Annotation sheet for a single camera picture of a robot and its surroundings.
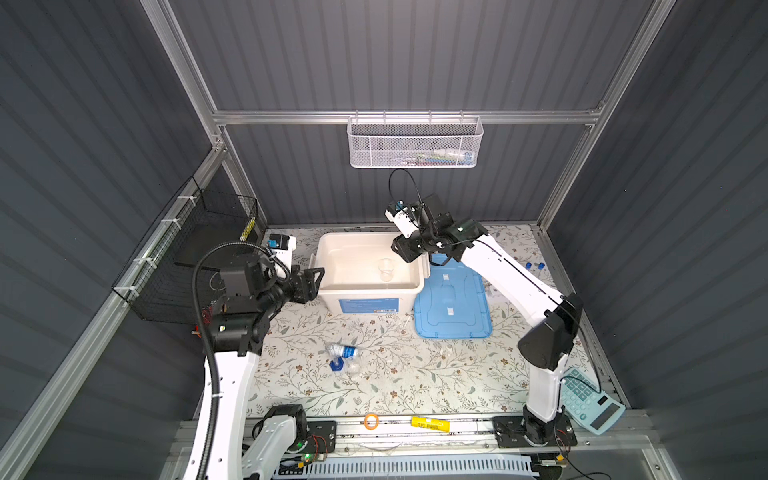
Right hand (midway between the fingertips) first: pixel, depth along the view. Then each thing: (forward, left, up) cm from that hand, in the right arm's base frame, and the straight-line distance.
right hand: (400, 244), depth 81 cm
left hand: (-12, +21, +6) cm, 25 cm away
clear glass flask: (+8, +5, -21) cm, 23 cm away
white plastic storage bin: (+10, +14, -27) cm, 32 cm away
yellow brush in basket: (+5, +43, +2) cm, 43 cm away
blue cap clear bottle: (-21, +17, -23) cm, 35 cm away
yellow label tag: (-39, -7, -24) cm, 46 cm away
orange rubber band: (-39, +7, -25) cm, 47 cm away
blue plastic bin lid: (-4, -17, -25) cm, 31 cm away
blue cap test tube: (+1, -43, -11) cm, 44 cm away
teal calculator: (-34, -49, -25) cm, 65 cm away
